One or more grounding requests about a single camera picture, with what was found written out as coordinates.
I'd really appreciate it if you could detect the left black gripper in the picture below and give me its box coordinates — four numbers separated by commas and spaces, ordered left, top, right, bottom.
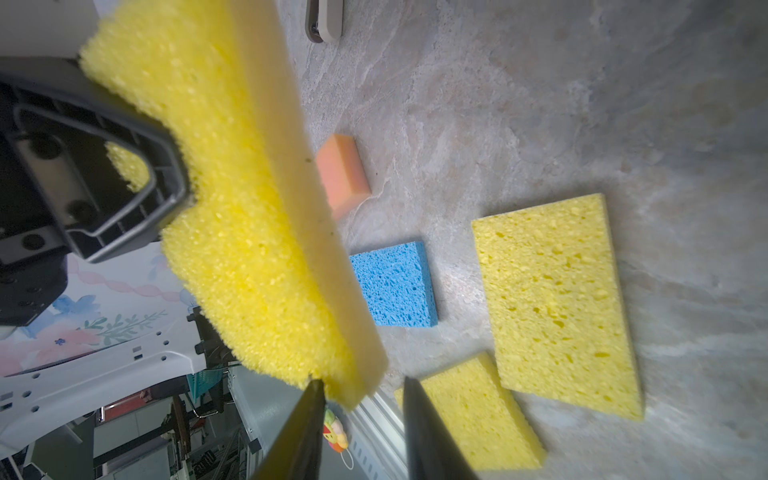
1, 57, 191, 327

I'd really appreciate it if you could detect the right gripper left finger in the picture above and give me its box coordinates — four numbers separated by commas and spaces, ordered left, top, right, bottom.
251, 379, 326, 480

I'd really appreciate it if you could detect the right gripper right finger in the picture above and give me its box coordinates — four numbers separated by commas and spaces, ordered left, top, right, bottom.
403, 377, 478, 480

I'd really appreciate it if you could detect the yellow sponge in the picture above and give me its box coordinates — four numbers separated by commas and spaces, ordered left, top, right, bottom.
471, 194, 644, 421
81, 1, 388, 409
420, 352, 547, 471

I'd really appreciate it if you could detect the colourful round toy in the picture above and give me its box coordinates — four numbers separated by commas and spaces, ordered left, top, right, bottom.
323, 408, 349, 453

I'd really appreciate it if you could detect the blue sponge left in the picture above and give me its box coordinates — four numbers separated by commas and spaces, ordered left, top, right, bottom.
350, 241, 438, 328

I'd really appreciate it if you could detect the peach pink sponge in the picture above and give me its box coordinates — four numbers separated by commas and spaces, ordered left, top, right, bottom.
315, 134, 372, 221

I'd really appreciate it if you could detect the small cream stapler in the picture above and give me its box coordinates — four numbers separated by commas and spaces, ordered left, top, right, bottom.
305, 0, 344, 44

